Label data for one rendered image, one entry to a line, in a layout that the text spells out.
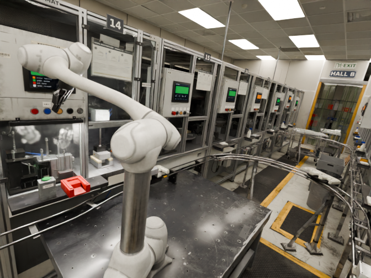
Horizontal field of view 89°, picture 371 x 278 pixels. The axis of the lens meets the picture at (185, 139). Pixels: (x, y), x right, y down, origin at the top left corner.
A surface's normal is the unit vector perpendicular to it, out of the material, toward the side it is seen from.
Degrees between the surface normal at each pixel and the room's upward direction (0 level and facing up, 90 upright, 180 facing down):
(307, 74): 90
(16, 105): 90
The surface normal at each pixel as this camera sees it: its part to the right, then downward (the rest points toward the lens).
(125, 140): -0.39, 0.15
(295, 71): -0.65, 0.12
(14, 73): 0.75, 0.26
